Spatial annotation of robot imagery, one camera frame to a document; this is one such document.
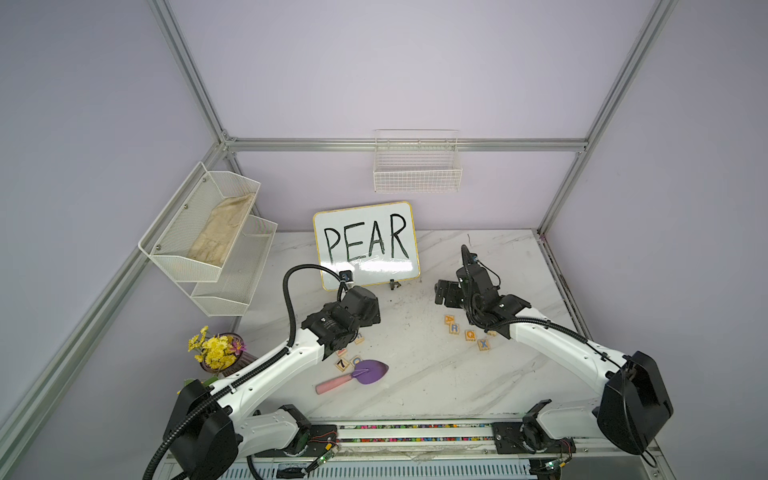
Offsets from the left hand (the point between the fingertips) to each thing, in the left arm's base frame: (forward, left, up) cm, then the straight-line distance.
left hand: (356, 308), depth 82 cm
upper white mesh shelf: (+12, +42, +18) cm, 47 cm away
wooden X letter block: (-5, -38, -13) cm, 40 cm away
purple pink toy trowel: (-13, -2, -12) cm, 18 cm away
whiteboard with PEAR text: (+27, -4, -2) cm, 27 cm away
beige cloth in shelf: (+11, +37, +17) cm, 42 cm away
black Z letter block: (-11, +5, -13) cm, 18 cm away
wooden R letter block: (0, -30, -13) cm, 32 cm away
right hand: (+5, -24, +2) cm, 25 cm away
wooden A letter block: (+3, -28, -12) cm, 31 cm away
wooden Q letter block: (-2, -34, -13) cm, 37 cm away
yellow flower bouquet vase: (-17, +28, +10) cm, 34 cm away
